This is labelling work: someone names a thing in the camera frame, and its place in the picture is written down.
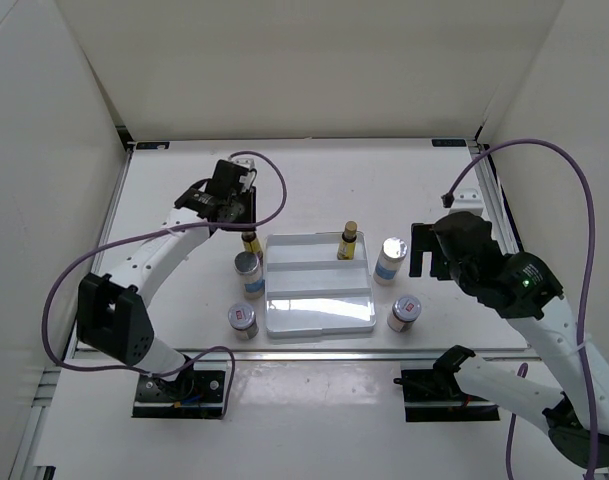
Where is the tall silver-lid salt jar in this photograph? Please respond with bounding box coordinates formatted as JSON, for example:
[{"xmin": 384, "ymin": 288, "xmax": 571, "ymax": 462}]
[
  {"xmin": 234, "ymin": 251, "xmax": 265, "ymax": 299},
  {"xmin": 373, "ymin": 237, "xmax": 408, "ymax": 285}
]

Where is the yellow-label sauce bottle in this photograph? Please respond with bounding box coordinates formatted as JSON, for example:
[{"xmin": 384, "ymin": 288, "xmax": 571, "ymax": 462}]
[
  {"xmin": 337, "ymin": 221, "xmax": 357, "ymax": 260},
  {"xmin": 241, "ymin": 231, "xmax": 263, "ymax": 262}
]

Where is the short spice jar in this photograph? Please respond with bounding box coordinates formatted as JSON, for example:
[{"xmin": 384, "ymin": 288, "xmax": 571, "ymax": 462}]
[
  {"xmin": 387, "ymin": 295, "xmax": 422, "ymax": 333},
  {"xmin": 227, "ymin": 302, "xmax": 259, "ymax": 340}
]

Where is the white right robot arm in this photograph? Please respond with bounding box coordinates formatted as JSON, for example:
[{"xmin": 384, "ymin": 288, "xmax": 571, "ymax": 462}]
[{"xmin": 409, "ymin": 211, "xmax": 609, "ymax": 468}]

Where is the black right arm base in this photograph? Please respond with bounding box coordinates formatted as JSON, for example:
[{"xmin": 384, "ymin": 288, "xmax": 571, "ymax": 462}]
[{"xmin": 393, "ymin": 345, "xmax": 500, "ymax": 423}]

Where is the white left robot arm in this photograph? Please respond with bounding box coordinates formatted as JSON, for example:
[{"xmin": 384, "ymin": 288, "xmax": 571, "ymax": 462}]
[{"xmin": 76, "ymin": 158, "xmax": 257, "ymax": 400}]

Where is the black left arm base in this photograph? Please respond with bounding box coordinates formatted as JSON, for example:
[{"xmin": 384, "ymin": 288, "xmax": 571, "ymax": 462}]
[{"xmin": 131, "ymin": 362, "xmax": 230, "ymax": 420}]

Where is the left blue label sticker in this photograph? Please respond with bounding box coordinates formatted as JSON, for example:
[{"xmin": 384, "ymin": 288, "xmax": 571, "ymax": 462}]
[{"xmin": 135, "ymin": 141, "xmax": 170, "ymax": 150}]

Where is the blue label sticker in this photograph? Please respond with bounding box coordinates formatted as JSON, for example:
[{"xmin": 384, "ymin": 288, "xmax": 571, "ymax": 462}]
[
  {"xmin": 135, "ymin": 141, "xmax": 170, "ymax": 150},
  {"xmin": 431, "ymin": 138, "xmax": 467, "ymax": 148}
]

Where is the right blue label sticker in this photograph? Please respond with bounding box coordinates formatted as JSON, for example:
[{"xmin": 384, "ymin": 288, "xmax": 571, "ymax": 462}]
[{"xmin": 431, "ymin": 138, "xmax": 467, "ymax": 148}]

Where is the white tiered organizer tray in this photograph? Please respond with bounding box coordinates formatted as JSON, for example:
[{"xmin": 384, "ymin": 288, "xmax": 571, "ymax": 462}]
[{"xmin": 263, "ymin": 232, "xmax": 376, "ymax": 340}]

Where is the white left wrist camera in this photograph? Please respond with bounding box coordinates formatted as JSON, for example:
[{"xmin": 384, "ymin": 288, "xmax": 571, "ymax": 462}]
[{"xmin": 228, "ymin": 156, "xmax": 257, "ymax": 186}]

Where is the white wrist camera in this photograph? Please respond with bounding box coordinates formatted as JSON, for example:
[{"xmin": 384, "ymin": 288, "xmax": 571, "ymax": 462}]
[
  {"xmin": 228, "ymin": 156, "xmax": 257, "ymax": 186},
  {"xmin": 449, "ymin": 188, "xmax": 485, "ymax": 216}
]

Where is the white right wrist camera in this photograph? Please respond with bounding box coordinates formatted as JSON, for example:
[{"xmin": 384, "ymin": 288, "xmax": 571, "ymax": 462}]
[{"xmin": 449, "ymin": 188, "xmax": 485, "ymax": 216}]

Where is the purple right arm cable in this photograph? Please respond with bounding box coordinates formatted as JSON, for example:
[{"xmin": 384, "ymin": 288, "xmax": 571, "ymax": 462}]
[{"xmin": 441, "ymin": 139, "xmax": 601, "ymax": 480}]

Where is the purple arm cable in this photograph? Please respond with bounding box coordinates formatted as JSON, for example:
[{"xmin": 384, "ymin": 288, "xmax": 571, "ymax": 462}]
[
  {"xmin": 441, "ymin": 139, "xmax": 601, "ymax": 480},
  {"xmin": 41, "ymin": 150, "xmax": 287, "ymax": 418}
]

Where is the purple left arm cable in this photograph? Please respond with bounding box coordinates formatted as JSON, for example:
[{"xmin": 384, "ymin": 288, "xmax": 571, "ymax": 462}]
[{"xmin": 41, "ymin": 150, "xmax": 287, "ymax": 418}]

